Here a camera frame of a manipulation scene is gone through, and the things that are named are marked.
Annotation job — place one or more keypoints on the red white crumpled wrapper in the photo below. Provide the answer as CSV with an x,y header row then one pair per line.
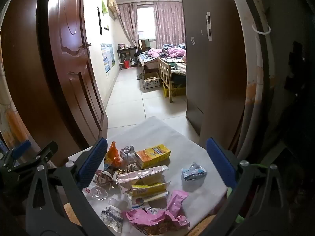
x,y
104,177

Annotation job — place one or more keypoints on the clear plastic wrap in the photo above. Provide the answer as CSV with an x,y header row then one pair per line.
x,y
97,193

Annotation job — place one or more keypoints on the bright window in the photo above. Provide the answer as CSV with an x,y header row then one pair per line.
x,y
146,19

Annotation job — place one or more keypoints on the cardboard box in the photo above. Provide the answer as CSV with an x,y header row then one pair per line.
x,y
150,82

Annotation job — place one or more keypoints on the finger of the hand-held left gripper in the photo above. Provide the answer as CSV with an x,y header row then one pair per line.
x,y
22,148
45,152

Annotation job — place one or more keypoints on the wall air conditioner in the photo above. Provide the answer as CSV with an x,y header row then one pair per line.
x,y
113,7

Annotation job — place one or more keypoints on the orange snack wrapper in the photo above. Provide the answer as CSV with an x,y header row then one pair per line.
x,y
113,156

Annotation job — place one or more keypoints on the green wall decoration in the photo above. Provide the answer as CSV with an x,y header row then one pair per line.
x,y
104,7

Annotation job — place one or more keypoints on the pink curtain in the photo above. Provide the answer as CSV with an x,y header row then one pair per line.
x,y
129,22
169,24

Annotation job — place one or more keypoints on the black wall strip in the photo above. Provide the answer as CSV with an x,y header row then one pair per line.
x,y
99,22

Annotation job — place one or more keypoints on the orange patterned cloth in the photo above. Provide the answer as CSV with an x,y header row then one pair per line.
x,y
12,118

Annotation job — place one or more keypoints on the dark desk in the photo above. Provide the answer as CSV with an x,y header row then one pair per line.
x,y
125,49

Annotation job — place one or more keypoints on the long pink white wrapper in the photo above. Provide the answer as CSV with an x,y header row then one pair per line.
x,y
137,175

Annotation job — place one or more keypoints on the red bucket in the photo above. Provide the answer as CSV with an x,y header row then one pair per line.
x,y
125,64

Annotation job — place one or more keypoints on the dark brown wardrobe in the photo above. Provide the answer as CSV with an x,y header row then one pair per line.
x,y
216,78

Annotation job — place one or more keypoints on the yellow plastic crate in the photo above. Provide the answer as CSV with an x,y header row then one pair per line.
x,y
176,92

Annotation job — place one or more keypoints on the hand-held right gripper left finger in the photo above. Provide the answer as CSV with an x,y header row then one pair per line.
x,y
91,163

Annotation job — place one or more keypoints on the pink blanket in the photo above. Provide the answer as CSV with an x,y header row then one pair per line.
x,y
172,52

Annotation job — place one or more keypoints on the silver foil wrapper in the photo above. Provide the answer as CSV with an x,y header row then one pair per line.
x,y
128,152

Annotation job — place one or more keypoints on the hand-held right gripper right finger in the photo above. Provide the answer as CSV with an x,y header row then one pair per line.
x,y
221,163

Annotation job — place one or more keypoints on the yellow tea carton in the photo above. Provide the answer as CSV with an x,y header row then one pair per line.
x,y
152,156

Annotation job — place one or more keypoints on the blue white crumpled wrapper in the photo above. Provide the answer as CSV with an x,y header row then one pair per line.
x,y
193,172

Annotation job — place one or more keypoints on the brown wooden door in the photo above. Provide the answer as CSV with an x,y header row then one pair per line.
x,y
61,54

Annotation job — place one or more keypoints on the pair of slippers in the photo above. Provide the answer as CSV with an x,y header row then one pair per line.
x,y
139,76

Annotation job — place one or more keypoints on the wall poster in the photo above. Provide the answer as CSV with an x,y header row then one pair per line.
x,y
107,57

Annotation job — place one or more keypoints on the bed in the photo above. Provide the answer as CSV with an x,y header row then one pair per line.
x,y
181,68

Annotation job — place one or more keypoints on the pink plastic bag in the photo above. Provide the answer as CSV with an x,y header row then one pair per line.
x,y
172,206

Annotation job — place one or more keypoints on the yellow crushed carton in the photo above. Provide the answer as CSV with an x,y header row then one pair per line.
x,y
147,189

